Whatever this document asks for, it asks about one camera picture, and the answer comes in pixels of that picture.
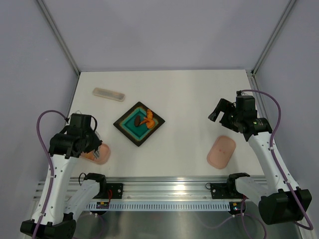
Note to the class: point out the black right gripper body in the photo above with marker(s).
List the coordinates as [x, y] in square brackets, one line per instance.
[232, 119]

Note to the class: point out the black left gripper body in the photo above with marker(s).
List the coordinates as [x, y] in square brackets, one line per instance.
[92, 141]

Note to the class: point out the orange fried shrimp piece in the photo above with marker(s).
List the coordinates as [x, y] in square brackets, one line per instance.
[90, 156]

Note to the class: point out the metal food tongs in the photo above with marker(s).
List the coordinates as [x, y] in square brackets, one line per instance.
[97, 153]

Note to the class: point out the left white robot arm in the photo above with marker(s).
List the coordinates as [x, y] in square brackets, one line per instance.
[56, 216]

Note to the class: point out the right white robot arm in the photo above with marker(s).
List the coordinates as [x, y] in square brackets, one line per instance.
[282, 200]

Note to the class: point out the pink lunch box base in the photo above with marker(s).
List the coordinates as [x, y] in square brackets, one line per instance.
[104, 155]

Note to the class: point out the pink lunch box lid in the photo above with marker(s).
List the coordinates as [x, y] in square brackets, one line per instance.
[221, 152]

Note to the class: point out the beige cutlery case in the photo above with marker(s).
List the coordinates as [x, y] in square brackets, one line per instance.
[108, 94]

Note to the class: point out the brown meat patty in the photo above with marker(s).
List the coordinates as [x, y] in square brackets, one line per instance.
[137, 120]

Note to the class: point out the black teal square plate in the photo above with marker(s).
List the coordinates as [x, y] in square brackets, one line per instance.
[137, 135]

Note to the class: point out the orange fried chicken piece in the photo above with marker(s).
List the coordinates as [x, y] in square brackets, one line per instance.
[148, 120]

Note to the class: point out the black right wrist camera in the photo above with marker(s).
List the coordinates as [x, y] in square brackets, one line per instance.
[245, 103]

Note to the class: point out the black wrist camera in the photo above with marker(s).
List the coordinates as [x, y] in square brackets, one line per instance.
[82, 121]
[245, 103]

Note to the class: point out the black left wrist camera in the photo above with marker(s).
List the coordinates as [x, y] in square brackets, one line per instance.
[82, 121]

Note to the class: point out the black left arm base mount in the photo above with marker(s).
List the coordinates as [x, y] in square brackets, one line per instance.
[113, 190]

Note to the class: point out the aluminium mounting rail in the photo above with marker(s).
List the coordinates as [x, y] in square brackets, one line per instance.
[146, 189]

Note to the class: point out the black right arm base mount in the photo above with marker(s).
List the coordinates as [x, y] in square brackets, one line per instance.
[222, 191]

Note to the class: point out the white slotted cable duct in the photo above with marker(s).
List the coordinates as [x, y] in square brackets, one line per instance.
[161, 206]

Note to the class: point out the right aluminium frame post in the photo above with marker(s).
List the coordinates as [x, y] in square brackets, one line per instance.
[274, 35]

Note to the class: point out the aluminium frame post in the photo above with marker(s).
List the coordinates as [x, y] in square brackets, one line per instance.
[274, 35]
[48, 17]

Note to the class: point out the left aluminium frame post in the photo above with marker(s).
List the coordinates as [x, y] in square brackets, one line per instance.
[48, 17]

